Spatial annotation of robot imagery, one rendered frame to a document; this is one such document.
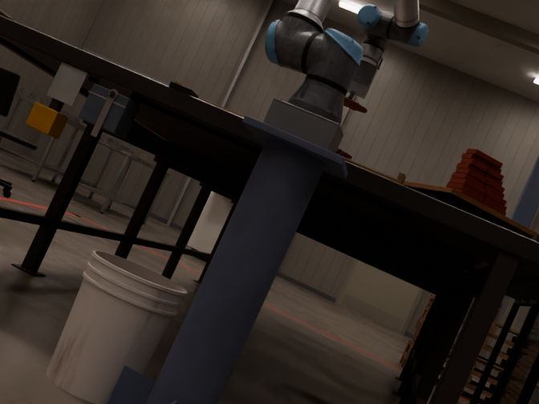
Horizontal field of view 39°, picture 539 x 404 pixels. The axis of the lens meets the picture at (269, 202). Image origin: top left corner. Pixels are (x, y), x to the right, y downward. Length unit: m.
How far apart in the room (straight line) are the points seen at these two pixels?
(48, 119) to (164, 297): 0.73
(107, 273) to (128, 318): 0.14
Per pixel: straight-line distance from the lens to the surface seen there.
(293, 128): 1.91
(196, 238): 9.26
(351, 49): 1.98
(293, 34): 2.04
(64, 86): 2.55
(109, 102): 2.43
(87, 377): 2.17
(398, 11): 2.36
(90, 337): 2.15
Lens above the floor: 0.62
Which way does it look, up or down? 2 degrees up
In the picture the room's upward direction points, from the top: 25 degrees clockwise
